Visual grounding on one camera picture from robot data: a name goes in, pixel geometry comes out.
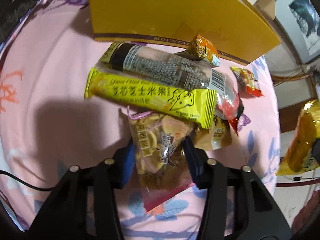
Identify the yellow rice cracker bar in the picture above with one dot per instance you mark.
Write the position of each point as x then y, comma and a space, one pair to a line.
197, 105

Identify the framed lotus painting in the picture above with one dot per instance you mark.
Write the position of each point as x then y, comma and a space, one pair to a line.
297, 23

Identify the yellow cardboard box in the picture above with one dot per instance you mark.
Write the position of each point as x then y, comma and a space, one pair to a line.
237, 30

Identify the yellow ball biscuit bag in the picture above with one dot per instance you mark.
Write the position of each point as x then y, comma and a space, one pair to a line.
247, 81

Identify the red snack packet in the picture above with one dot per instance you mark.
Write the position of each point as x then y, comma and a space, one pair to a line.
229, 107

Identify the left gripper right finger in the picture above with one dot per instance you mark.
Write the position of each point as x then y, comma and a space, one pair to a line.
238, 205

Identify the brown bread packet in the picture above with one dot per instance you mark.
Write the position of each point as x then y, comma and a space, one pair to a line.
217, 137

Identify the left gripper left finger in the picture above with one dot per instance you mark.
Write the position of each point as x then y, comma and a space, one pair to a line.
64, 213

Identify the pink patterned tablecloth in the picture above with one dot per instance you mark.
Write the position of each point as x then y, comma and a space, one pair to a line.
47, 126

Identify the small orange snack packet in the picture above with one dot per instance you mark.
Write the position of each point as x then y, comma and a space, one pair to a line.
201, 49

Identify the clear long snack tube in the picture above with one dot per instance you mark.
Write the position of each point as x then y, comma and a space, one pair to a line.
167, 68

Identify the golden yellow cake packet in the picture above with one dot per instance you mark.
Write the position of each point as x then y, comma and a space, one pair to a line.
298, 159

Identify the pink cracker bag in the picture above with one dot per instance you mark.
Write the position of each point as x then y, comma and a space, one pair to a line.
160, 161

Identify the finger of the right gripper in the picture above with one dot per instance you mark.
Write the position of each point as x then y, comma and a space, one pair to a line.
315, 151

